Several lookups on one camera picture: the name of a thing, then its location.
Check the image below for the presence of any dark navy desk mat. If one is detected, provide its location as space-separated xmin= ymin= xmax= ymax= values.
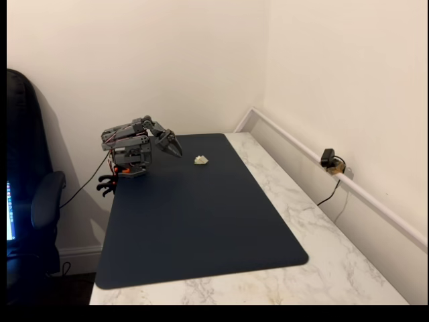
xmin=95 ymin=133 xmax=309 ymax=290

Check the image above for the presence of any white baseboard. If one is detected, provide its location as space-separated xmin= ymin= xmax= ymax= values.
xmin=58 ymin=245 xmax=103 ymax=276

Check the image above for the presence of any black office chair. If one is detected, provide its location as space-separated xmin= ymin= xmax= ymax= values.
xmin=6 ymin=68 xmax=67 ymax=305

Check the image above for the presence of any black webcam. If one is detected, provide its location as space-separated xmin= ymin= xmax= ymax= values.
xmin=320 ymin=148 xmax=336 ymax=168

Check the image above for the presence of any laptop screen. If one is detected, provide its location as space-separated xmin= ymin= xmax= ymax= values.
xmin=6 ymin=180 xmax=16 ymax=242

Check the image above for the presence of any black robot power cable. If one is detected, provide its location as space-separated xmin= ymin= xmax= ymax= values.
xmin=59 ymin=152 xmax=111 ymax=209

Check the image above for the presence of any black floor cable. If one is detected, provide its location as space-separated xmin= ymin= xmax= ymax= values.
xmin=49 ymin=261 xmax=72 ymax=278

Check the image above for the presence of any yellowish webcam mount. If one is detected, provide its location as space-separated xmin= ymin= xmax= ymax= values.
xmin=327 ymin=160 xmax=347 ymax=176

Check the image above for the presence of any black webcam cable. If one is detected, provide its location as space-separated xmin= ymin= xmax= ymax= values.
xmin=316 ymin=155 xmax=347 ymax=207

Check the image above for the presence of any thin white cable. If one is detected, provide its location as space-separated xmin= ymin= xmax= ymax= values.
xmin=334 ymin=190 xmax=350 ymax=224

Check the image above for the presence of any white wall rail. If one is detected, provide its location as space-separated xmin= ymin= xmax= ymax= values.
xmin=233 ymin=107 xmax=428 ymax=251

